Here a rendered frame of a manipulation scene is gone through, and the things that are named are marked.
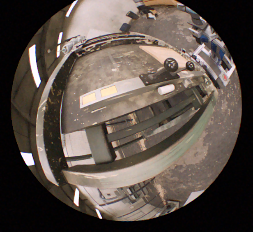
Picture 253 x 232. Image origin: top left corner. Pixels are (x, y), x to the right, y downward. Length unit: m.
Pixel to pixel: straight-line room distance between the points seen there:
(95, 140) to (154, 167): 0.21
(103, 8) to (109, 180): 6.04
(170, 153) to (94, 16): 5.83
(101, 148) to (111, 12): 5.91
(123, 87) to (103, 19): 5.56
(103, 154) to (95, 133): 0.08
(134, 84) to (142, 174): 0.26
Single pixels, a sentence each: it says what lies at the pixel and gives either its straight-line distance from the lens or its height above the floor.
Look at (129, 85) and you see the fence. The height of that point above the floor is 1.57.
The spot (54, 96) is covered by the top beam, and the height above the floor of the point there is 1.86.
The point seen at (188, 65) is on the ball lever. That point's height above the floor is 1.46.
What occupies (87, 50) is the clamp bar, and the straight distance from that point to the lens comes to 0.79.
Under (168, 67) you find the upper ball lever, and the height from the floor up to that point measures 1.56.
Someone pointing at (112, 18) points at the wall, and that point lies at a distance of 5.74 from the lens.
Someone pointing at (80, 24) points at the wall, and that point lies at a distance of 5.74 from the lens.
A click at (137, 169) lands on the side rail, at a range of 0.18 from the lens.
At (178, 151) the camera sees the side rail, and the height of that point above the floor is 1.54.
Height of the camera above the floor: 1.71
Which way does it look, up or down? 35 degrees down
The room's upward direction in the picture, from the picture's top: 94 degrees counter-clockwise
